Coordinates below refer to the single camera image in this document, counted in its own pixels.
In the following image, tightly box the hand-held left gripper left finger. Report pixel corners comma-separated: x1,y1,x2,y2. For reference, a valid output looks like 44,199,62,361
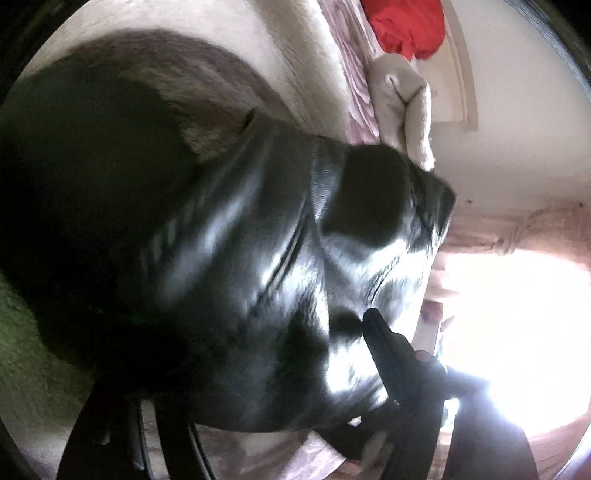
56,382,219,480

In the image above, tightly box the white fluffy folded garment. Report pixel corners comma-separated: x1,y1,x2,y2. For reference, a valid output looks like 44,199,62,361
367,53,437,169

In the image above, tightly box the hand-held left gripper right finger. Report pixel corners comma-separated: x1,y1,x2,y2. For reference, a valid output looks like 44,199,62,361
361,308,540,480

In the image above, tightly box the cream bed headboard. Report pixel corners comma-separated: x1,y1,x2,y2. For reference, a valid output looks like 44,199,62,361
438,0,478,125

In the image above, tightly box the black leather jacket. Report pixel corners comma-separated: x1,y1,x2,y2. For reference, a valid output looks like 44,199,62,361
0,60,458,437

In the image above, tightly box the red quilt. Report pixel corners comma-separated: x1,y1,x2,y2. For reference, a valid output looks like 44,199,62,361
360,0,446,61

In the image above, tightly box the pink patterned curtain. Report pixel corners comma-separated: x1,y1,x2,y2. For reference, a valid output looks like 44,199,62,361
429,203,591,333

